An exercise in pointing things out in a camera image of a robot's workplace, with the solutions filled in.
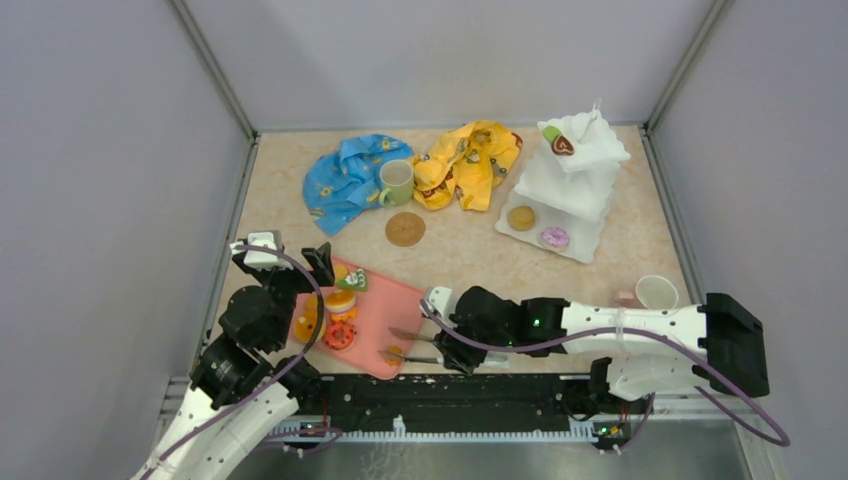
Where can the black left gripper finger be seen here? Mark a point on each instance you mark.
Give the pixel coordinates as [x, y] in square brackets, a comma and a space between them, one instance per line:
[238, 257]
[320, 261]

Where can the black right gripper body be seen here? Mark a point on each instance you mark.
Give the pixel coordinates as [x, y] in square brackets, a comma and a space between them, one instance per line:
[466, 355]

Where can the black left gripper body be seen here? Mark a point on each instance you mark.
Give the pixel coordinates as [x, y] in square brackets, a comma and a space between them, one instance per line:
[286, 284]

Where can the yellow orange pastry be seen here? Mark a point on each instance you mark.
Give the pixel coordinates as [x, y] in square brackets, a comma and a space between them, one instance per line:
[340, 301]

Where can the metal tongs white handle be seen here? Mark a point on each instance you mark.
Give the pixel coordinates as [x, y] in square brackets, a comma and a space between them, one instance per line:
[411, 334]

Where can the orange swirl cookie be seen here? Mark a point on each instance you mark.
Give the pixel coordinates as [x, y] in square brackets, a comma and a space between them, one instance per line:
[393, 356]

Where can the round tan muffin cake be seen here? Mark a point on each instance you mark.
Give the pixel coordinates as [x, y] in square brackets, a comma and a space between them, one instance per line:
[521, 218]

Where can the purple sprinkled donut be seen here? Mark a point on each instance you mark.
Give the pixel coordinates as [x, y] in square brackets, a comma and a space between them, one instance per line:
[555, 238]

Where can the brown heart cookie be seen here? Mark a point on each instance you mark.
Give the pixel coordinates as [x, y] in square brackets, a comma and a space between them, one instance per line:
[562, 146]

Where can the green round macaron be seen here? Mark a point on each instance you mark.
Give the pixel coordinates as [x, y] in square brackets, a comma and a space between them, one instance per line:
[551, 133]

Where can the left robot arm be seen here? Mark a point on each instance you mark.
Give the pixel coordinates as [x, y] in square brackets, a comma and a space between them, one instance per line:
[235, 396]

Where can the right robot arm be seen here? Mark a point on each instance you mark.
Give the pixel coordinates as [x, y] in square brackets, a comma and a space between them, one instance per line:
[719, 344]

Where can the green cake slice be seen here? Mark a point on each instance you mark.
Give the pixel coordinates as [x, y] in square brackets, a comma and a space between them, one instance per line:
[355, 280]

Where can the orange glazed bun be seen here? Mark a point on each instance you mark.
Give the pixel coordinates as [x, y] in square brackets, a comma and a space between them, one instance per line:
[305, 325]

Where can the blue patterned cloth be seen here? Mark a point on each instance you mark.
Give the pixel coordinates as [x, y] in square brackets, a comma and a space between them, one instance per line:
[341, 185]

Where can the red orange donut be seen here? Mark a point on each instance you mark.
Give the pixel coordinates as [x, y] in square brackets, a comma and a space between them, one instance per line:
[340, 336]

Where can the pink plastic tray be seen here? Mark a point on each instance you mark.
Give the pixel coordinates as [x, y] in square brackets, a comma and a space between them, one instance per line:
[386, 303]

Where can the woven rattan coaster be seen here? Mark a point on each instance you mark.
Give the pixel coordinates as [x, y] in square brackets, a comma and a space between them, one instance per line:
[405, 229]

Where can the green mug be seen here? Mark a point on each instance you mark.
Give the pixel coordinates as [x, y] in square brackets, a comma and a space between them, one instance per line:
[397, 180]

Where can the yellow patterned cloth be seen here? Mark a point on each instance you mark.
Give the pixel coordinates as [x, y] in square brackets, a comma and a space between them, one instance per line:
[465, 165]

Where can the white tiered dessert stand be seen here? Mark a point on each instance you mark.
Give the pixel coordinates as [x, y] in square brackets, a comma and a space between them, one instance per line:
[571, 192]

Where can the pink cup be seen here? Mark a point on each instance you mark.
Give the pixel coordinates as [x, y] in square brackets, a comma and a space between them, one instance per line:
[653, 292]

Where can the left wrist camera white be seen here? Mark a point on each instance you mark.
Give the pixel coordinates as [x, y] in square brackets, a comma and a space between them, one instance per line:
[259, 251]

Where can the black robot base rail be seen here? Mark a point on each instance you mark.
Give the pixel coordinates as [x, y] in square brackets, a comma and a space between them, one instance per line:
[457, 404]

